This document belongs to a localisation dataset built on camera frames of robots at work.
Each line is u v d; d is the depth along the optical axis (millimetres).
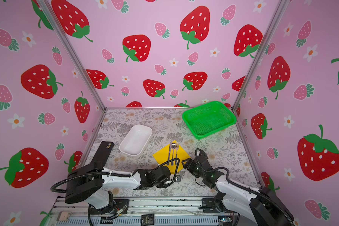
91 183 431
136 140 1001
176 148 976
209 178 640
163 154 938
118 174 505
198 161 648
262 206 415
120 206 727
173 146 964
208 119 1145
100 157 926
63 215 700
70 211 729
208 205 734
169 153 951
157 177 639
